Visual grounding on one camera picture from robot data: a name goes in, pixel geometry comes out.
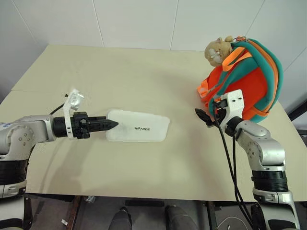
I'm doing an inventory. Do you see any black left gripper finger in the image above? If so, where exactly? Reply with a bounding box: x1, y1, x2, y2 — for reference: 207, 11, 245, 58
87, 116, 119, 125
87, 123, 119, 133

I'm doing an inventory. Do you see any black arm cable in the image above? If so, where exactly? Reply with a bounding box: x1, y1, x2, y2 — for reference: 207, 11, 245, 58
49, 103, 66, 116
230, 133, 248, 230
213, 105, 254, 230

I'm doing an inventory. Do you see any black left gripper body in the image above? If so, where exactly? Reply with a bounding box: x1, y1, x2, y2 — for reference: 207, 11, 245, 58
71, 111, 91, 140

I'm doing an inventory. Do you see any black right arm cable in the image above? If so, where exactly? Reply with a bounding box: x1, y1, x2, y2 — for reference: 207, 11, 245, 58
230, 133, 248, 230
213, 105, 254, 230

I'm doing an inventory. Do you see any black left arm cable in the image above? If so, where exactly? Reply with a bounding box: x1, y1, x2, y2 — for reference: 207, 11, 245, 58
49, 103, 66, 116

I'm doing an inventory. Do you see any brown table leg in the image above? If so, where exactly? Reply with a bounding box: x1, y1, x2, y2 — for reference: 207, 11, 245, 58
67, 195, 81, 230

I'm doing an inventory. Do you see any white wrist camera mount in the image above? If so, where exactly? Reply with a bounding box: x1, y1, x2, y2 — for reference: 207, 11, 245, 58
220, 89, 244, 133
62, 88, 85, 140

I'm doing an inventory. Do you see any dark rounded shape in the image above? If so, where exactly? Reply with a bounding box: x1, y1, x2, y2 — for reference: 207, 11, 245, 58
109, 207, 133, 230

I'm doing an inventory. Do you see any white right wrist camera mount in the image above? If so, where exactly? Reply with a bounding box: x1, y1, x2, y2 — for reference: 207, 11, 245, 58
220, 89, 244, 133

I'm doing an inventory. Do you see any beige plush toy keychain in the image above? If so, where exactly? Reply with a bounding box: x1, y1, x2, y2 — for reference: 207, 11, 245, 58
204, 35, 234, 68

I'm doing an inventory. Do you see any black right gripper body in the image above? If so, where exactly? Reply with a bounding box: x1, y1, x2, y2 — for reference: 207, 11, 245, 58
209, 99, 228, 121

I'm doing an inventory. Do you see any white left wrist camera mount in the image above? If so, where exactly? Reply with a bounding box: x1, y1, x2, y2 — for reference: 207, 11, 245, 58
62, 88, 85, 140

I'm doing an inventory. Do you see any thin white floor cable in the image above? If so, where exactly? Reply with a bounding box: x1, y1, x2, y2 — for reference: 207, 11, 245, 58
220, 216, 243, 230

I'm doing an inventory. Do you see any orange and teal backpack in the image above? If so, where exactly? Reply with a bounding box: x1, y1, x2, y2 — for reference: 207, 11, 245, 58
196, 36, 284, 121

